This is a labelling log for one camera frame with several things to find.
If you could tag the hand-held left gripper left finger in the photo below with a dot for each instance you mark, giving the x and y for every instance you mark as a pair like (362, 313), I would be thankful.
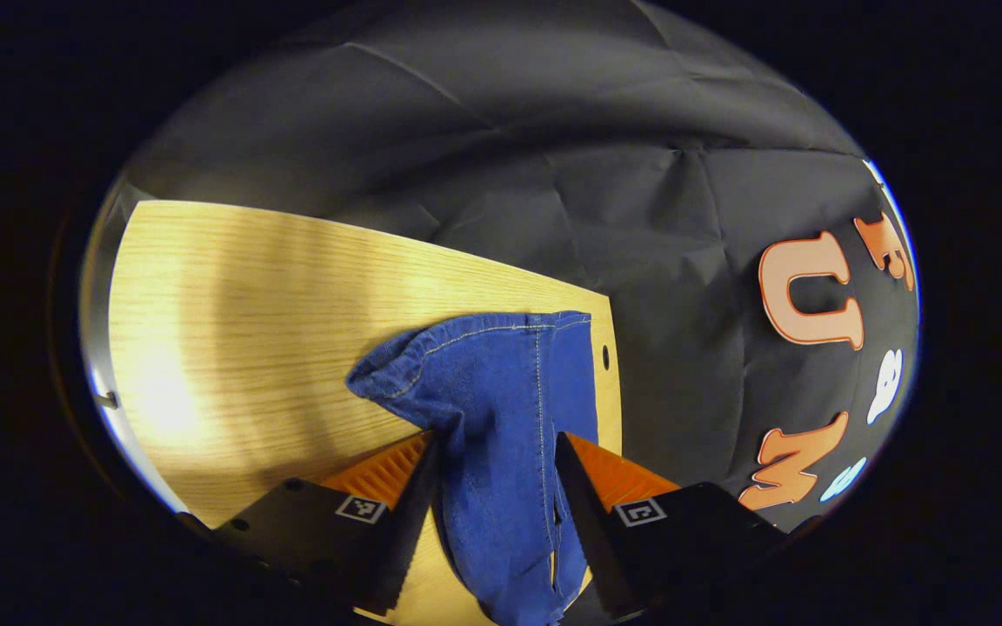
(405, 539)

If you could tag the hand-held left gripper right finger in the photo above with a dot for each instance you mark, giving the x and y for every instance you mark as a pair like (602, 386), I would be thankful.
(588, 530)

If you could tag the blue denim jeans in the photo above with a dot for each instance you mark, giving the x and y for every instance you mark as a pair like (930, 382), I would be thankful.
(501, 417)

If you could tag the black backdrop cloth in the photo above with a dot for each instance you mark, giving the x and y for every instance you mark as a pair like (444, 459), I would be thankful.
(510, 156)

